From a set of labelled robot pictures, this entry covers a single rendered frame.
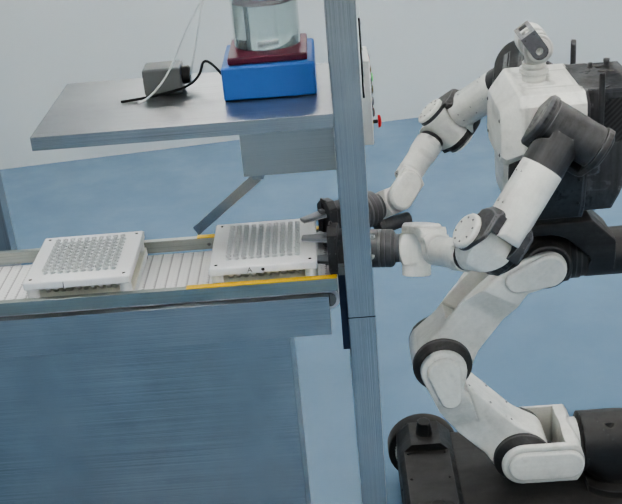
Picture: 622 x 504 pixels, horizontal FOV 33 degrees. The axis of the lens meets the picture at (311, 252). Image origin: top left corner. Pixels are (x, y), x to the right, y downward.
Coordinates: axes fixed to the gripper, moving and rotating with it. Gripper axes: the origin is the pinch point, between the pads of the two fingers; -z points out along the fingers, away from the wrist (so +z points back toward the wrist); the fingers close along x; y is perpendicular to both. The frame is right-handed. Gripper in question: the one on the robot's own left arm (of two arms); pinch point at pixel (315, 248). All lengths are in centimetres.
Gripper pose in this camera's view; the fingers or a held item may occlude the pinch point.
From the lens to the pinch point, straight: 243.1
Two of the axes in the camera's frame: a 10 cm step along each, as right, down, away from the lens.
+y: 1.3, -4.4, 8.9
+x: 0.7, 9.0, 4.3
